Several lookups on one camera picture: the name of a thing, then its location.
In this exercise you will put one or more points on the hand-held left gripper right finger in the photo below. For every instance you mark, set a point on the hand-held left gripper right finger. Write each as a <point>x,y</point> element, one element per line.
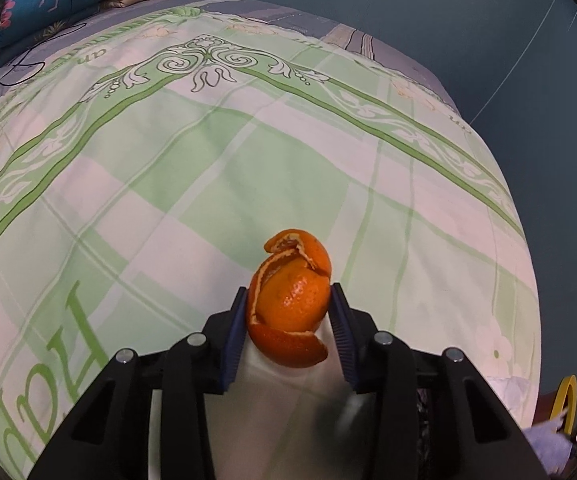
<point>342,340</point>

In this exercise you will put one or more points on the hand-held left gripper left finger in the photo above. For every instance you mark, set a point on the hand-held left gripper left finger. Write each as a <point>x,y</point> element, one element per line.
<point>232,345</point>

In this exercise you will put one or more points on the torn orange peel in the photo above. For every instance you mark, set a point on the torn orange peel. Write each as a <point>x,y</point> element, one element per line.
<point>291,305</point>

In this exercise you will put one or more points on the green checked bedspread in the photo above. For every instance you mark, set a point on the green checked bedspread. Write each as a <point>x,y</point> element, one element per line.
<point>168,160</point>

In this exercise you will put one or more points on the blue floral folded quilt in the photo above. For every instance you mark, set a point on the blue floral folded quilt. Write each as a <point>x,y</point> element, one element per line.
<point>38,0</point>

